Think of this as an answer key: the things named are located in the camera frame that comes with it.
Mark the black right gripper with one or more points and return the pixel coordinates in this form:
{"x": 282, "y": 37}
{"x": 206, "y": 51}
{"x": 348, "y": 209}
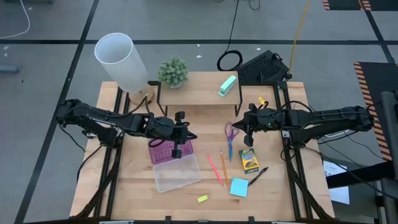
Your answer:
{"x": 264, "y": 119}

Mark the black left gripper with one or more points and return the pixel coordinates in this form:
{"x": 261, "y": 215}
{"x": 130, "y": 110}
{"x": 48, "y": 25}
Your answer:
{"x": 163, "y": 127}

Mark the purple and blue scissors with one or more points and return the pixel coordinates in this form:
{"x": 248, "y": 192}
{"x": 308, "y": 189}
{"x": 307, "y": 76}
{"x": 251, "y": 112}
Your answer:
{"x": 230, "y": 147}

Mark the purple pencil box lid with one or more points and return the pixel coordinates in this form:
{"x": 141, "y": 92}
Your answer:
{"x": 161, "y": 153}

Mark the yellow green crayon box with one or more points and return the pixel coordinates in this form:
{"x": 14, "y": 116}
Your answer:
{"x": 248, "y": 161}

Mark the pink pencil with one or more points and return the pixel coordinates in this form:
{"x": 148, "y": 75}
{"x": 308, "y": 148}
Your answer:
{"x": 214, "y": 169}

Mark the orange pencil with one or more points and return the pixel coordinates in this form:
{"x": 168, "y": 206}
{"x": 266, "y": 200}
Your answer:
{"x": 224, "y": 168}

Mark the black pen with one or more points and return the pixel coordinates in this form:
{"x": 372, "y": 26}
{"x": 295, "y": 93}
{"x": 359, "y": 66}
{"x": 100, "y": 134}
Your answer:
{"x": 258, "y": 176}

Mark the teal sticky note pad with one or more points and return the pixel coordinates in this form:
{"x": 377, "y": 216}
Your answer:
{"x": 239, "y": 187}

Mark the yellow eraser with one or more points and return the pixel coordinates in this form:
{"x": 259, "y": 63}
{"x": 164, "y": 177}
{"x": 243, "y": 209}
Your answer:
{"x": 202, "y": 198}

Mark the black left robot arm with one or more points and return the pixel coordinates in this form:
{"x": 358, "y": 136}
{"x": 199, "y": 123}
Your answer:
{"x": 93, "y": 118}

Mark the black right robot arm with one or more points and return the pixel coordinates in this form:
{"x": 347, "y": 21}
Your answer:
{"x": 329, "y": 119}

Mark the clear plastic pencil box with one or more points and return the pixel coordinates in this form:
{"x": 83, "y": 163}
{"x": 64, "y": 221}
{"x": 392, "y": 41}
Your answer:
{"x": 177, "y": 174}

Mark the mint green stapler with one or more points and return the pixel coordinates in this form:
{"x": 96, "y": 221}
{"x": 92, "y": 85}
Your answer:
{"x": 228, "y": 85}

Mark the wooden shelf riser black legs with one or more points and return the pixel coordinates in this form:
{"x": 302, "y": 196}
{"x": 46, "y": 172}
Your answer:
{"x": 199, "y": 90}

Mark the green potted succulent plant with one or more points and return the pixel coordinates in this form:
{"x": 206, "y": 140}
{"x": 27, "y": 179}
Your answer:
{"x": 173, "y": 72}

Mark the white shade table lamp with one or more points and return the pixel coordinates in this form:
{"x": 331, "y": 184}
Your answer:
{"x": 121, "y": 62}

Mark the white paper sheet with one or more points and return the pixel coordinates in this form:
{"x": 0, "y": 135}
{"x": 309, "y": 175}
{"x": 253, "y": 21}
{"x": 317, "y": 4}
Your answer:
{"x": 339, "y": 193}

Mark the black metal bar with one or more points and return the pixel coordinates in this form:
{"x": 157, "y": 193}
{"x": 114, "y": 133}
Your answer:
{"x": 357, "y": 175}

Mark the black mat orange striped edge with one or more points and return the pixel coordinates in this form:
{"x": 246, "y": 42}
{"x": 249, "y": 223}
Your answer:
{"x": 379, "y": 77}
{"x": 345, "y": 3}

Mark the grey flat bar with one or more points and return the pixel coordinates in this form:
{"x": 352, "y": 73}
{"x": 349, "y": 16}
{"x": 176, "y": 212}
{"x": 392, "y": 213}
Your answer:
{"x": 8, "y": 68}

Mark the black metal table frame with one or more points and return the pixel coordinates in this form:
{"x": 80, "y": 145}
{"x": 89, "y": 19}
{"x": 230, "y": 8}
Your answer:
{"x": 294, "y": 193}

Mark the grey metal post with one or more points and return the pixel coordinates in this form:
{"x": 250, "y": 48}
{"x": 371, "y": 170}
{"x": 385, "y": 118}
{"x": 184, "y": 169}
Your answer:
{"x": 390, "y": 124}

